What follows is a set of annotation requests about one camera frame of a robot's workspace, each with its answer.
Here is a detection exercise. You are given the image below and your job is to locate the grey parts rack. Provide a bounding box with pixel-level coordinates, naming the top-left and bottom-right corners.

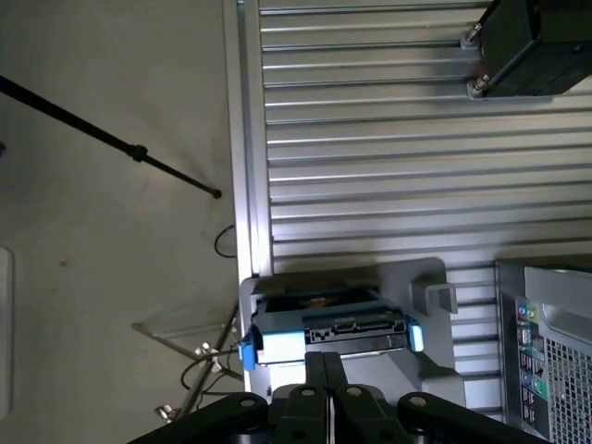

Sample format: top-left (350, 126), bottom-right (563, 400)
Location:
top-left (238, 256), bottom-right (468, 413)

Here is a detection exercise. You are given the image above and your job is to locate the open grey PC case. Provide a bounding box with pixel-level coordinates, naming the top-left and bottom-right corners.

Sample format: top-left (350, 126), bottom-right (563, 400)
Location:
top-left (494, 258), bottom-right (592, 444)

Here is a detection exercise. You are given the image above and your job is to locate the black tripod leg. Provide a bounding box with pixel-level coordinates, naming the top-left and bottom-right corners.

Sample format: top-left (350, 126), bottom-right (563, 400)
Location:
top-left (0, 73), bottom-right (223, 201)

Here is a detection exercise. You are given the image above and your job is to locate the black box device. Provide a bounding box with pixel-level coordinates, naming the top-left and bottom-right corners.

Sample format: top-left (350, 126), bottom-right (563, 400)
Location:
top-left (460, 0), bottom-right (592, 101)

